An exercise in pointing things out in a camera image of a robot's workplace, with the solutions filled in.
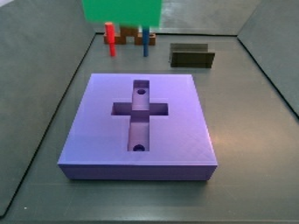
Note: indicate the green U-shaped block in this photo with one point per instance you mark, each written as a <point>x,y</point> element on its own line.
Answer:
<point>125,12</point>

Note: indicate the purple board with cross slot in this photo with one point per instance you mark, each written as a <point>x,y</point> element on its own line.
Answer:
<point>138,130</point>

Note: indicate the brown T-shaped block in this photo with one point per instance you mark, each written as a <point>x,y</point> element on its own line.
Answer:
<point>129,34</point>

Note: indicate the blue hexagonal peg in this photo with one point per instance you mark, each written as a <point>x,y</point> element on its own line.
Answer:
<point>145,40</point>

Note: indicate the red hexagonal peg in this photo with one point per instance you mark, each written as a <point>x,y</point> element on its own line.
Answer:
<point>109,31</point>

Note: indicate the black angled fixture bracket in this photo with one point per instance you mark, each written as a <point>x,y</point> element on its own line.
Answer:
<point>191,55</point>

